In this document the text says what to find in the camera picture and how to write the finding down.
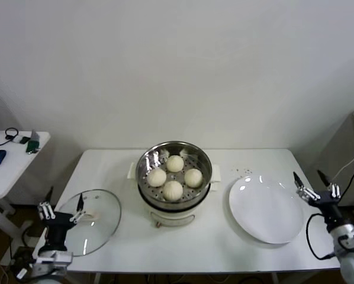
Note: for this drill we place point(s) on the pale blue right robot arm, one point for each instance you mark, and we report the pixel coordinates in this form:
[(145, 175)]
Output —
[(353, 266)]

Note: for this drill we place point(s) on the white side table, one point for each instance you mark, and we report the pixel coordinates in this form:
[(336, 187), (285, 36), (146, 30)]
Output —
[(14, 171)]

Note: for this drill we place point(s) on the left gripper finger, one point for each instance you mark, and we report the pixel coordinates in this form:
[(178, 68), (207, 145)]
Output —
[(81, 201), (46, 210)]

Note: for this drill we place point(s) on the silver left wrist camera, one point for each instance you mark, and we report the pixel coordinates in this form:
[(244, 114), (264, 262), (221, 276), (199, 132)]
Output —
[(54, 258)]

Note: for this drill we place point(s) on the scattered dark crumbs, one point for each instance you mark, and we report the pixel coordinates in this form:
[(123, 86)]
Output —
[(242, 171)]

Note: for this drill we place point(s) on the white steamed baozi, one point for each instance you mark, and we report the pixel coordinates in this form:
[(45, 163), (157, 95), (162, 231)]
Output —
[(193, 177), (157, 177), (175, 163), (172, 190)]

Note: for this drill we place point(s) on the round glass pot lid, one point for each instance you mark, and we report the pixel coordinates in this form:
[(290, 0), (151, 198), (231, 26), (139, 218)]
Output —
[(106, 213)]

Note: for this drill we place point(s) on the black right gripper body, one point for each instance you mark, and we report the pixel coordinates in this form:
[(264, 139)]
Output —
[(328, 202)]

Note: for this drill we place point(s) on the grey upright card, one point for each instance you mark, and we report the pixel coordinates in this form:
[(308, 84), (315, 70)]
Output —
[(35, 134)]

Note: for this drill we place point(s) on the white table leg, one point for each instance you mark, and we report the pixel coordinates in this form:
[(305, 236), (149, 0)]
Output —
[(97, 278), (274, 278)]

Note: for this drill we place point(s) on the large white plate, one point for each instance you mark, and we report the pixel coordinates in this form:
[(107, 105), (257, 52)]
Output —
[(265, 210)]

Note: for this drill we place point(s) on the small white device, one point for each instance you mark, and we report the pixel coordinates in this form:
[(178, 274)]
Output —
[(17, 140)]

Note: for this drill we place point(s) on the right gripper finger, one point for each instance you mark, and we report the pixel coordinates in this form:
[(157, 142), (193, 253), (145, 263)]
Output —
[(335, 189), (308, 195)]

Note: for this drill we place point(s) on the green circuit board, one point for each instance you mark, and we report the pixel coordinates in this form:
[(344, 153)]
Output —
[(33, 146)]

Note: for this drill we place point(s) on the white electric cooker base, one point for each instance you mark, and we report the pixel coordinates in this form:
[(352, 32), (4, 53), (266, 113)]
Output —
[(177, 216)]

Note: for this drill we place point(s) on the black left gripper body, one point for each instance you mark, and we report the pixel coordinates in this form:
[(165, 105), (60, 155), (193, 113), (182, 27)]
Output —
[(58, 225)]

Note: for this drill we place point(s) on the stainless steel steamer basket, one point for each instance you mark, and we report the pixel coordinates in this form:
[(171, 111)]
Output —
[(147, 165)]

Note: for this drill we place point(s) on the small black device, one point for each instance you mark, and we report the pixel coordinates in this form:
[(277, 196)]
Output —
[(25, 140)]

